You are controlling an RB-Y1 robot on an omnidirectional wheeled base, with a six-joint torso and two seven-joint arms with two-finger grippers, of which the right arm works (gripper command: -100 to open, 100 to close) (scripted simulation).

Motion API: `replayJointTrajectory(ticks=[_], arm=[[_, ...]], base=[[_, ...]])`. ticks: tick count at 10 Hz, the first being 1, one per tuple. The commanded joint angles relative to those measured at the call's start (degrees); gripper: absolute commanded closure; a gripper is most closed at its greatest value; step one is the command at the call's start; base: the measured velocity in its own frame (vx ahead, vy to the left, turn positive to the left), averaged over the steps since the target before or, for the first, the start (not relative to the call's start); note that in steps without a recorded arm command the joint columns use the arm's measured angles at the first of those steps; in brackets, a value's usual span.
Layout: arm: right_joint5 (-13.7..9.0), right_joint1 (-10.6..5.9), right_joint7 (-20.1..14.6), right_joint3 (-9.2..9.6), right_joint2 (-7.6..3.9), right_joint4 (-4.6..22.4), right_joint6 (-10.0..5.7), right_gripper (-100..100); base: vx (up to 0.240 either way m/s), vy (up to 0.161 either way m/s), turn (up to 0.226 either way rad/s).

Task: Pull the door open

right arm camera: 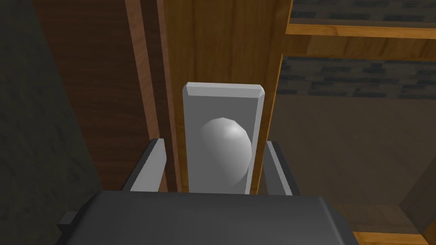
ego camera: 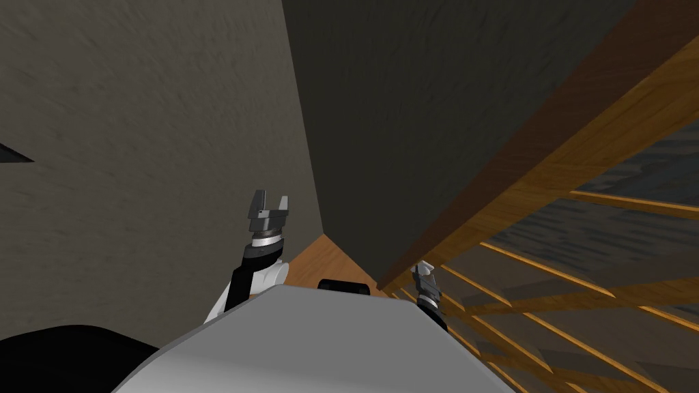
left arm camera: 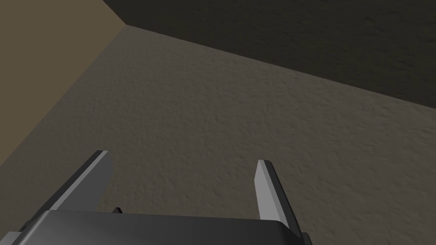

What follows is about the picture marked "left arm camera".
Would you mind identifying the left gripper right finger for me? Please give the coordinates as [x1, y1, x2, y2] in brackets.
[253, 160, 303, 238]

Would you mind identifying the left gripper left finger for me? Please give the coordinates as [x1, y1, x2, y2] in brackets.
[20, 150, 113, 232]

